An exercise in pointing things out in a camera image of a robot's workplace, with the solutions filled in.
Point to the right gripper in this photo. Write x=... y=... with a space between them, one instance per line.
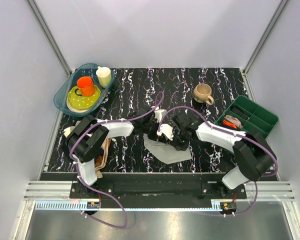
x=177 y=145

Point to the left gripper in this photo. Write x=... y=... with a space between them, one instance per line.
x=154 y=137

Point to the grey underwear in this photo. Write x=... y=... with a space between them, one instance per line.
x=166 y=153

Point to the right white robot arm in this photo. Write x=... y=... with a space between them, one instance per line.
x=252 y=154

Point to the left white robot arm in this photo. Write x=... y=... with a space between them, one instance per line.
x=88 y=141

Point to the orange black rolled underwear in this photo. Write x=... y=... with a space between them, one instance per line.
x=229 y=125

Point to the pinkish beige rolled underwear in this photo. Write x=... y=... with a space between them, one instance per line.
x=234 y=121

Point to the black white striped rolled underwear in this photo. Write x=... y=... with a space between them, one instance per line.
x=244 y=114

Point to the beige ceramic mug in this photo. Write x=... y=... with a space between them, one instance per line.
x=202 y=93

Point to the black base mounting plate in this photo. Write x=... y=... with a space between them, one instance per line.
x=165 y=190

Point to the beige tan garment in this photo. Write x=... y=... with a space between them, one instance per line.
x=101 y=161

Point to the cream yellow cup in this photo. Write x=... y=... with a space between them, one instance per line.
x=104 y=76

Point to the orange cup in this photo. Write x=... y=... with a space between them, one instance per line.
x=85 y=87

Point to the yellow green dotted plate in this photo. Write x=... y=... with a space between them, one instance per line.
x=78 y=103

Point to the green plastic divided organizer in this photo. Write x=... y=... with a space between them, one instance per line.
x=262 y=119

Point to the light grey garment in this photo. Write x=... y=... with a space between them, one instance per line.
x=68 y=130

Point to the teal transparent plastic basin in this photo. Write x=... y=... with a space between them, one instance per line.
x=87 y=69

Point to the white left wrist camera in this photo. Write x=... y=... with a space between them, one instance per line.
x=159 y=114

